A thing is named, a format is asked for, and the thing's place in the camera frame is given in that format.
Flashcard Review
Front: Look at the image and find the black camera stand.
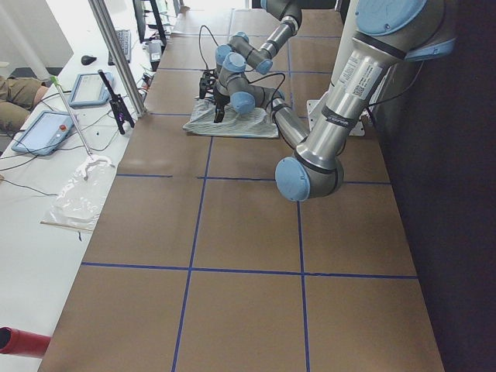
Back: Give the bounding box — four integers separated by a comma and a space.
98, 70, 135, 135

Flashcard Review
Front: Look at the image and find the far blue teach pendant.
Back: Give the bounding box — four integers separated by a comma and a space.
69, 73, 110, 109

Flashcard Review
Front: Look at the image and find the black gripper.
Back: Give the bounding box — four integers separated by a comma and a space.
198, 69, 218, 99
214, 91, 230, 123

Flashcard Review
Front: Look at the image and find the white rod with green tip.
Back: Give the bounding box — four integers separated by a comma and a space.
50, 75, 93, 158

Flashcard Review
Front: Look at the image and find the blue teach pendant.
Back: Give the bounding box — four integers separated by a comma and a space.
12, 110, 74, 156
69, 73, 110, 109

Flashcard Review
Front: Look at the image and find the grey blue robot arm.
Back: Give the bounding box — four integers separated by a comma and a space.
199, 1, 302, 113
214, 0, 458, 202

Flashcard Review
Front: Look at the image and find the aluminium frame post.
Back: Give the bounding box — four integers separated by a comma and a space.
88, 0, 146, 118

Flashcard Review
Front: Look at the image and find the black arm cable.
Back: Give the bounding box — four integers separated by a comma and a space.
247, 72, 288, 113
198, 25, 219, 71

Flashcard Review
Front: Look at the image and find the black keyboard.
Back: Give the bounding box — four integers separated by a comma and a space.
115, 29, 132, 63

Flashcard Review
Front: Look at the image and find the red cylinder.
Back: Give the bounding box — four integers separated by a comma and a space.
1, 327, 51, 359

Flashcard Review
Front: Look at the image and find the black computer mouse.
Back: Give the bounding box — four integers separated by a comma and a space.
81, 55, 97, 66

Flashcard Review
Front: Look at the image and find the near blue teach pendant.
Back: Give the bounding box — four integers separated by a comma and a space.
12, 110, 74, 156

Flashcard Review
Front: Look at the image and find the clear plastic bag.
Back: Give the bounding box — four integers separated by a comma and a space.
40, 154, 116, 232

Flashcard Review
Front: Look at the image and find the navy white striped polo shirt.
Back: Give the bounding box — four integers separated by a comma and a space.
183, 99, 279, 139

